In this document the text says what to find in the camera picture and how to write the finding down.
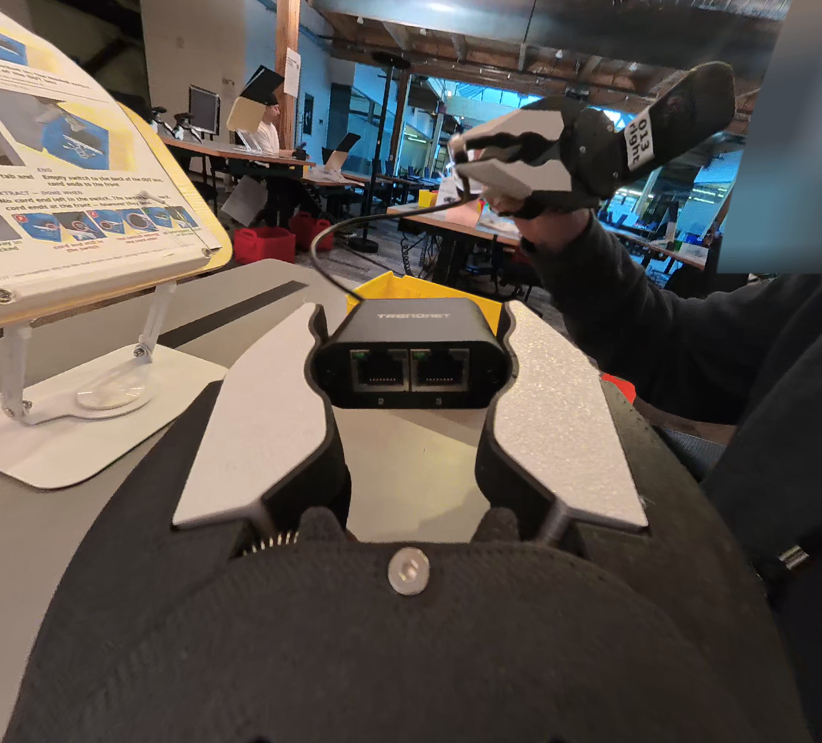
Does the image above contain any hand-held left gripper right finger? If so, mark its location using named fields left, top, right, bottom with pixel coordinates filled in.
left=477, top=300, right=649, bottom=543

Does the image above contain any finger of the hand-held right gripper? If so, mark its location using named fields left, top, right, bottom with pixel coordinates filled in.
left=451, top=146, right=574, bottom=199
left=447, top=98, right=583, bottom=156

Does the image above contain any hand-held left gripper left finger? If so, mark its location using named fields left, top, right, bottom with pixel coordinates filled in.
left=171, top=303, right=353, bottom=538

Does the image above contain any yellow plastic bin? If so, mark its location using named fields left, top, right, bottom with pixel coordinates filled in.
left=345, top=271, right=503, bottom=339

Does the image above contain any black ethernet cable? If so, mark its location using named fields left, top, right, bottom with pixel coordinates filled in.
left=310, top=194, right=466, bottom=301

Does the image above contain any black network switch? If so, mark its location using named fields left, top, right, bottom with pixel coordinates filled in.
left=311, top=300, right=518, bottom=410

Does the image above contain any person's right forearm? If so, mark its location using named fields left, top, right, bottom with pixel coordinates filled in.
left=523, top=213, right=822, bottom=429

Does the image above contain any person's right hand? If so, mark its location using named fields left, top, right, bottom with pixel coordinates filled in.
left=514, top=204, right=595, bottom=251

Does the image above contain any red plastic bin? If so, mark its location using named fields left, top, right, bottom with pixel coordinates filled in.
left=289, top=211, right=335, bottom=253
left=233, top=227, right=298, bottom=265
left=600, top=372, right=638, bottom=405

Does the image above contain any wooden table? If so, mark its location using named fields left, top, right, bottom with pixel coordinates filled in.
left=385, top=200, right=521, bottom=301

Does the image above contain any white board stand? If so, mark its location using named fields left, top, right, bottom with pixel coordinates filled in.
left=0, top=281, right=229, bottom=490

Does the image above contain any white sheet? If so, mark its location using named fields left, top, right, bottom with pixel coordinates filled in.
left=220, top=177, right=269, bottom=228

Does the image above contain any wooden pillar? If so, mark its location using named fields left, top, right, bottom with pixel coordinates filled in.
left=275, top=0, right=304, bottom=150

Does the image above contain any wooden desk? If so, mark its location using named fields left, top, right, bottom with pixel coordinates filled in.
left=159, top=135, right=317, bottom=224

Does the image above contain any wooden instruction board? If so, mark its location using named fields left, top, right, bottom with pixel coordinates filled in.
left=0, top=11, right=233, bottom=328

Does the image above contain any computer monitor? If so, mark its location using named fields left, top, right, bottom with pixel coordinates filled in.
left=188, top=85, right=221, bottom=135

